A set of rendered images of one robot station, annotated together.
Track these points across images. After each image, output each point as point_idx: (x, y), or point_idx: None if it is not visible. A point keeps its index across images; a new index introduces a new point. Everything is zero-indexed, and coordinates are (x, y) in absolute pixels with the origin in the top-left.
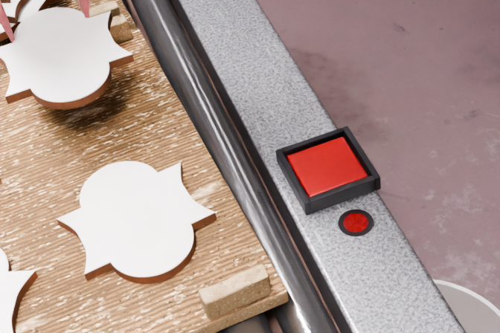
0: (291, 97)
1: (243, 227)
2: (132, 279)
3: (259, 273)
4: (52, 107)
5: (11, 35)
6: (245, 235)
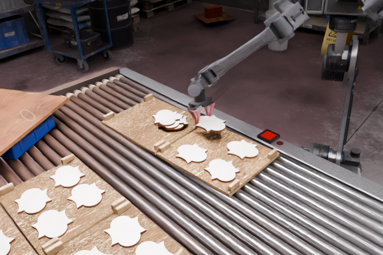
0: (249, 127)
1: (263, 146)
2: (251, 157)
3: (276, 149)
4: (218, 131)
5: (199, 121)
6: (264, 147)
